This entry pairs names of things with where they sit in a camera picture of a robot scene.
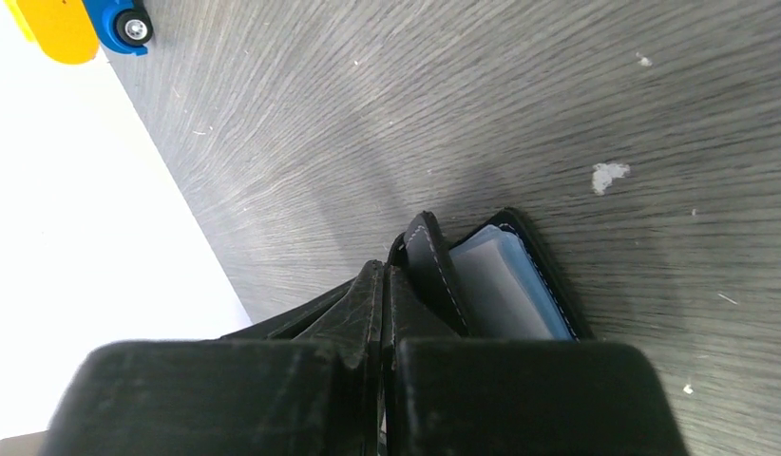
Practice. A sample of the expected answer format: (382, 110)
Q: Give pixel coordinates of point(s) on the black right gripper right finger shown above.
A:
(449, 395)

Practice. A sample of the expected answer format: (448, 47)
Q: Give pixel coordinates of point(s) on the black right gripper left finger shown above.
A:
(308, 387)

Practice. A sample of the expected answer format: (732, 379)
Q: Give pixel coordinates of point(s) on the black leather card holder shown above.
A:
(498, 281)

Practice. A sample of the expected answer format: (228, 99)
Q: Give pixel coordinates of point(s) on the blue toy car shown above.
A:
(122, 26)

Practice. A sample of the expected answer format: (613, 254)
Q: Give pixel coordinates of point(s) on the yellow toy block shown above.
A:
(60, 28)

